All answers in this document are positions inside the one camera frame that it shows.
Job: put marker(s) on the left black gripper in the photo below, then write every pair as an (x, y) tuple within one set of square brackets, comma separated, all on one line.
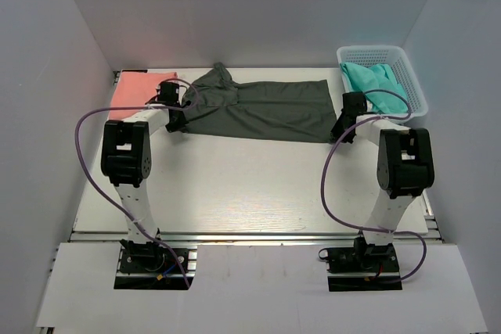
[(173, 127)]

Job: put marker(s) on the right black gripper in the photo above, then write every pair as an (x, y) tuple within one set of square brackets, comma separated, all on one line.
[(337, 132)]

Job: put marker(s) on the dark grey t-shirt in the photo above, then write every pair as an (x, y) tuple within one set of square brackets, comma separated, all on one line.
[(269, 110)]

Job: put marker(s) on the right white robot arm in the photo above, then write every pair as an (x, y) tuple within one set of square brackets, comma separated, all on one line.
[(405, 166)]

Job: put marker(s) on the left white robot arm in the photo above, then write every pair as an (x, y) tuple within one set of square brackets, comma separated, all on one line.
[(126, 157)]

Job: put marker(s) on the teal t-shirt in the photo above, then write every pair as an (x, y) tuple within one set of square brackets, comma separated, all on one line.
[(378, 79)]

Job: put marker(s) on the folded pink t-shirt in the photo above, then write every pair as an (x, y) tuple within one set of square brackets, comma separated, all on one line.
[(136, 88)]

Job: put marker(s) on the white plastic basket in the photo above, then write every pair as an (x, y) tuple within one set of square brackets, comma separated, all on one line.
[(395, 57)]

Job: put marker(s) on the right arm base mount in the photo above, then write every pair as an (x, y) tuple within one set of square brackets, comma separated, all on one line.
[(362, 267)]

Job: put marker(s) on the aluminium rail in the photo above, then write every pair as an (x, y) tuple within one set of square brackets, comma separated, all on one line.
[(216, 238)]

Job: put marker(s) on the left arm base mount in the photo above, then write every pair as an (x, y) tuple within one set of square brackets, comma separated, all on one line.
[(149, 266)]

